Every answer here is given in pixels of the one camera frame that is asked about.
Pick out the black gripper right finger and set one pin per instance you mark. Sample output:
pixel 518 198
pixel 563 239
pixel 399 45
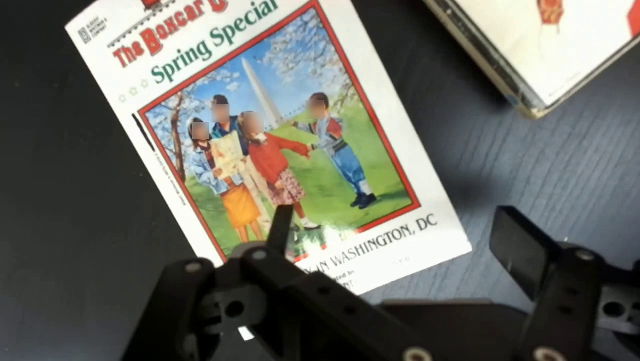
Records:
pixel 581 308

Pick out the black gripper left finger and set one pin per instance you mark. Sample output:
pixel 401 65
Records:
pixel 267 314

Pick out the Boxcar Children paperback book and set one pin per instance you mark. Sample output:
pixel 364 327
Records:
pixel 267 100

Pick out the black low table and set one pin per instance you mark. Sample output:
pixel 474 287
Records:
pixel 67 234

